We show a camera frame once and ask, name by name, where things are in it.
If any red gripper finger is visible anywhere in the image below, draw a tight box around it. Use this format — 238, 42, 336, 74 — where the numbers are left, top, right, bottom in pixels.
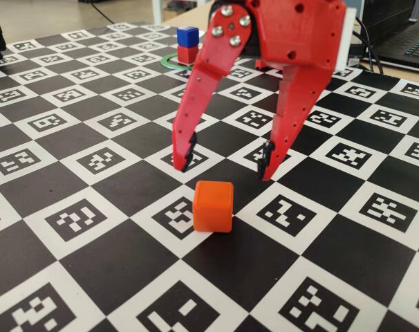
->
171, 1, 254, 174
257, 67, 332, 182

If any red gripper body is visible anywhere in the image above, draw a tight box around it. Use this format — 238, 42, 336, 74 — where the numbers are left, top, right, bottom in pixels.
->
245, 0, 348, 74

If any red cube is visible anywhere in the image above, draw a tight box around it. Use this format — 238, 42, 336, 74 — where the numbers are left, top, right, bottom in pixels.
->
176, 46, 200, 66

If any blue cube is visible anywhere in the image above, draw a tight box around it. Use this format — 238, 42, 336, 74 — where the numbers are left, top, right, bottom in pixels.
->
176, 26, 200, 48

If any orange cube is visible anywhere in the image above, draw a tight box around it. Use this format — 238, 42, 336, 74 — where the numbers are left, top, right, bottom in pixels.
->
192, 180, 234, 233

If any black laptop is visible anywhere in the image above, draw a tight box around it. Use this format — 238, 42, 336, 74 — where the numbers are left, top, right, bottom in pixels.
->
361, 0, 419, 73

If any black white marker board mat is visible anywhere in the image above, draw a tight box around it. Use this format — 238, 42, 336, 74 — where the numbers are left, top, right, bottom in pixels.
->
0, 21, 419, 332

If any green ring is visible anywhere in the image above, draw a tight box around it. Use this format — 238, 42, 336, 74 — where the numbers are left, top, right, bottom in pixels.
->
160, 53, 196, 72

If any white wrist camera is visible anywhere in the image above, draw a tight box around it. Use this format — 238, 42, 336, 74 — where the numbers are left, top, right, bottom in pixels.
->
335, 7, 358, 69

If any black power cable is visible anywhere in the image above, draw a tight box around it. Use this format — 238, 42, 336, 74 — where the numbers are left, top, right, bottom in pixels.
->
354, 17, 386, 75

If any white post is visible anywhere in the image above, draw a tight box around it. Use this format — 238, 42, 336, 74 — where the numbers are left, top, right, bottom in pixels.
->
150, 0, 165, 24

